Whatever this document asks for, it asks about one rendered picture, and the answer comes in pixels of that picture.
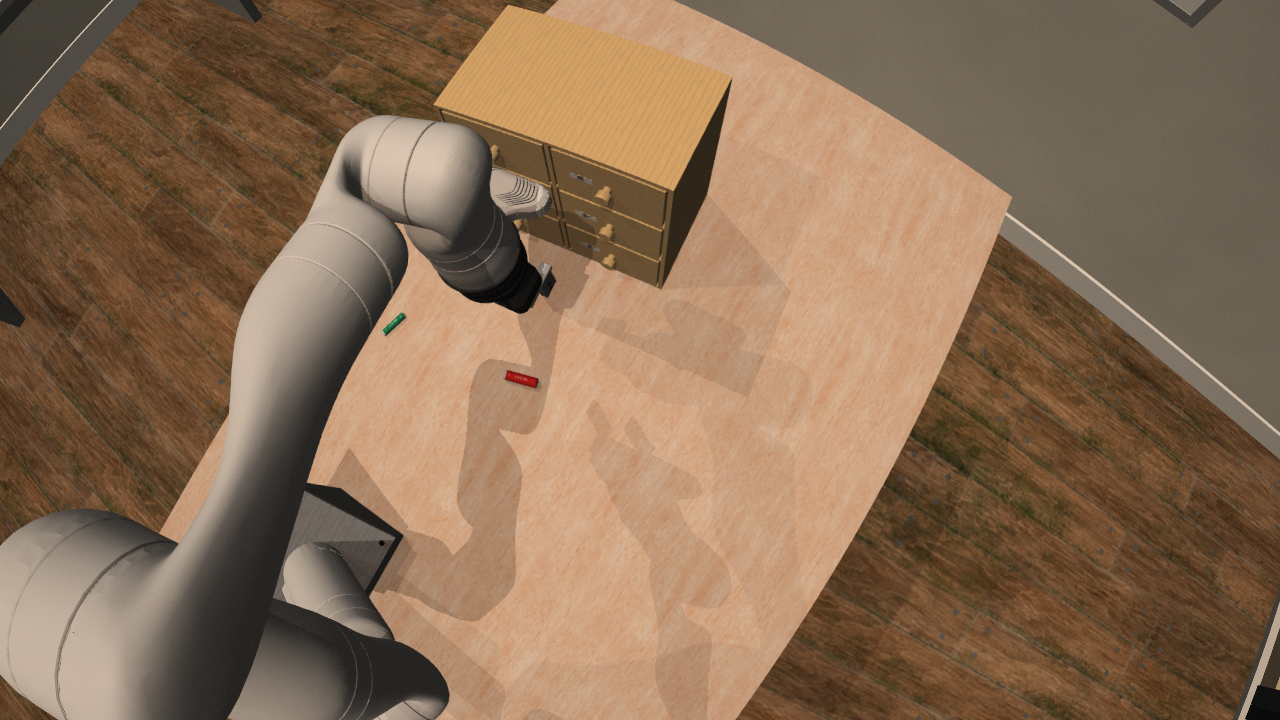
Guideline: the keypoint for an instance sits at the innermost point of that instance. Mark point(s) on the small wooden chest of drawers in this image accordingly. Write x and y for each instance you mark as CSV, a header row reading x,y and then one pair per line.
x,y
629,107

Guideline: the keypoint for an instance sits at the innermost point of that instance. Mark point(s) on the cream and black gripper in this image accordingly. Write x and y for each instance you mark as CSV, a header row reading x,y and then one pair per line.
x,y
500,275

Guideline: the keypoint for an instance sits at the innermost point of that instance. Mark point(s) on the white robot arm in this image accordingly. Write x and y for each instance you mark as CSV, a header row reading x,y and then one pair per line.
x,y
102,618

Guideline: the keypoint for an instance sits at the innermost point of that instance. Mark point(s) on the brown wooden drawer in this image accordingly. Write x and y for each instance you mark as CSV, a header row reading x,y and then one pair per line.
x,y
553,209
545,227
619,257
601,220
508,149
597,182

